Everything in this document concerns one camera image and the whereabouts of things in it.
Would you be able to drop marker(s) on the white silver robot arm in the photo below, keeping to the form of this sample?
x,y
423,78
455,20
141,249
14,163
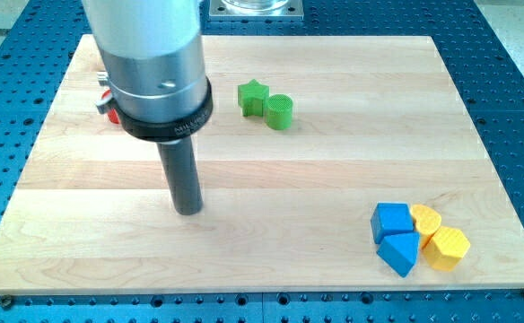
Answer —
x,y
153,54

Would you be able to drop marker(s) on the green cylinder block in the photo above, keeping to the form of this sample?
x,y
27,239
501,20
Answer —
x,y
279,112

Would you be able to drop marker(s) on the green star block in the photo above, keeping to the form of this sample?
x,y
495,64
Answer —
x,y
252,98

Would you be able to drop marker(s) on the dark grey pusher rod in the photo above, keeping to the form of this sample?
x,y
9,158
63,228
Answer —
x,y
179,164

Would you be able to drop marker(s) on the wooden board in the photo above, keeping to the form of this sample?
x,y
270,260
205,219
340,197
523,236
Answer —
x,y
375,119

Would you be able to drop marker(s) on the blue cube block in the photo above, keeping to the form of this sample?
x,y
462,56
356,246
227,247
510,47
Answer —
x,y
389,219

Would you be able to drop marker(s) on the red block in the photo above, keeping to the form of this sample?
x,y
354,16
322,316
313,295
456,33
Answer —
x,y
111,115

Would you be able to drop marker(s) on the blue triangular prism block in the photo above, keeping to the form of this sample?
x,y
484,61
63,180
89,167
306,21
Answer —
x,y
400,251

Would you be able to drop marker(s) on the yellow heart block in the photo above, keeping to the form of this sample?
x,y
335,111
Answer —
x,y
426,221

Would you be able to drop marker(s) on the yellow hexagon block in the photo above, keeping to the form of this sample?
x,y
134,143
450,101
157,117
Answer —
x,y
446,248

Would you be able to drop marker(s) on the blue perforated table plate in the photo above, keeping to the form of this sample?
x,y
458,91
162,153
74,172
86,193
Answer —
x,y
43,40

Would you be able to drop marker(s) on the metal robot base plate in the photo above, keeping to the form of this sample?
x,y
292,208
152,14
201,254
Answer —
x,y
255,10

